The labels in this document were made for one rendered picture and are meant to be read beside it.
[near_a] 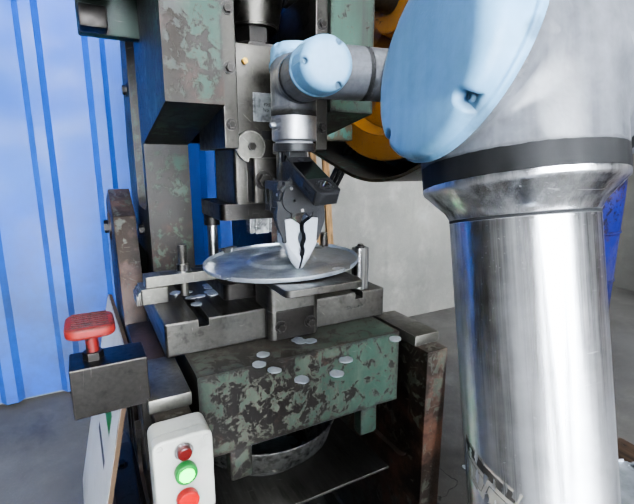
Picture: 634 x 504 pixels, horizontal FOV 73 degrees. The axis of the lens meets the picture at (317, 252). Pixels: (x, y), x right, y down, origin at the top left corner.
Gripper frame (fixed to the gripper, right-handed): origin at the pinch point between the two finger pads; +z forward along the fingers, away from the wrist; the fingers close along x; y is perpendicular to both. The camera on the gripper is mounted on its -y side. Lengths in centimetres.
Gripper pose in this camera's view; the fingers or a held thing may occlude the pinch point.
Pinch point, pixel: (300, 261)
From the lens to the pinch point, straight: 74.7
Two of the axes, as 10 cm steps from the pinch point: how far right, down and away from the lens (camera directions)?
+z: 0.0, 9.8, 2.0
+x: -8.8, 1.0, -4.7
